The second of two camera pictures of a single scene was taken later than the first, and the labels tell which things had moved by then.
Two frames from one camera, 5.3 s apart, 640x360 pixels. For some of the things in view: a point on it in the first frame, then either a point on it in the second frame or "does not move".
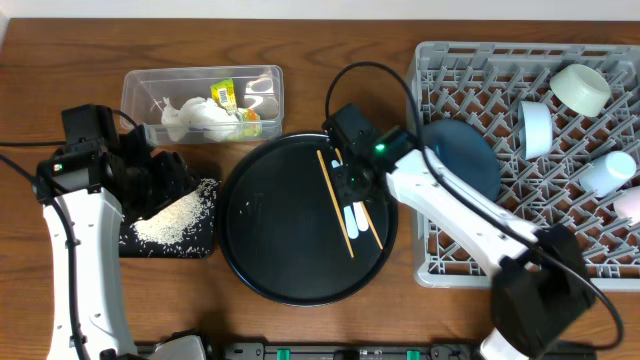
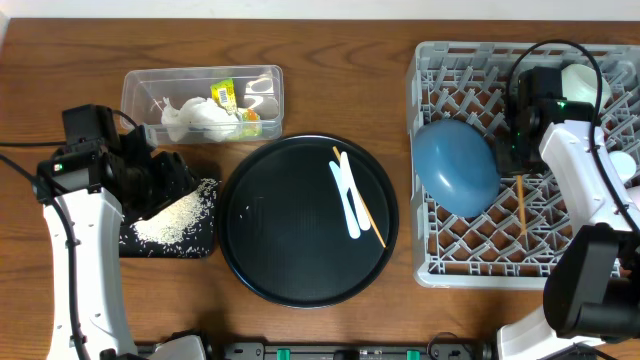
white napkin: x=208 y=117 does not move
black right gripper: x=344 y=192 → x=504 y=160
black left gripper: x=167 y=181 does not move
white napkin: x=177 y=127 does not move
